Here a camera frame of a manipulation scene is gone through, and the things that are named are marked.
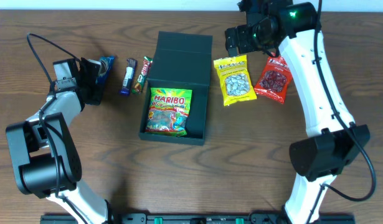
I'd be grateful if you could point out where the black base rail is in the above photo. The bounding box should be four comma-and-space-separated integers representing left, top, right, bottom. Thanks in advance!
40, 213, 356, 224

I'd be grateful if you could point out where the blue Oreo cookie pack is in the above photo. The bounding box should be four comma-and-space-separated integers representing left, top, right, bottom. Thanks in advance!
95, 55, 115, 85

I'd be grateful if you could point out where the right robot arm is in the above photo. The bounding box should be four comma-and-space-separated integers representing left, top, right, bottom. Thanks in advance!
225, 0, 370, 223

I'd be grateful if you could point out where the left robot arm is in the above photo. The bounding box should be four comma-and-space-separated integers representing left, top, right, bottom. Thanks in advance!
6, 56, 115, 223

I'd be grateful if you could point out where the red green candy bar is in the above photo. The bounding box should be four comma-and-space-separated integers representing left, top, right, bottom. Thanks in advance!
131, 56, 153, 94

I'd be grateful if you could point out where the Haribo gummy bag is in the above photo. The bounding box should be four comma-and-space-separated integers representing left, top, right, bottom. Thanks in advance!
145, 88, 192, 137

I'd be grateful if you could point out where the red Hacks candy bag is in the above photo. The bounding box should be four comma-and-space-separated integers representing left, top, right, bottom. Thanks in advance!
254, 56, 293, 104

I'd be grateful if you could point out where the dark green open box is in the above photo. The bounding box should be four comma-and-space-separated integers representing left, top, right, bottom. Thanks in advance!
138, 31, 213, 146

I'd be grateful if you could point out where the yellow Hacks candy bag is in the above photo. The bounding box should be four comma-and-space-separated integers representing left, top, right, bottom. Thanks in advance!
214, 55, 257, 106

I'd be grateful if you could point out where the purple white chocolate bar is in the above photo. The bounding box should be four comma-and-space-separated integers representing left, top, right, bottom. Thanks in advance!
120, 58, 137, 96

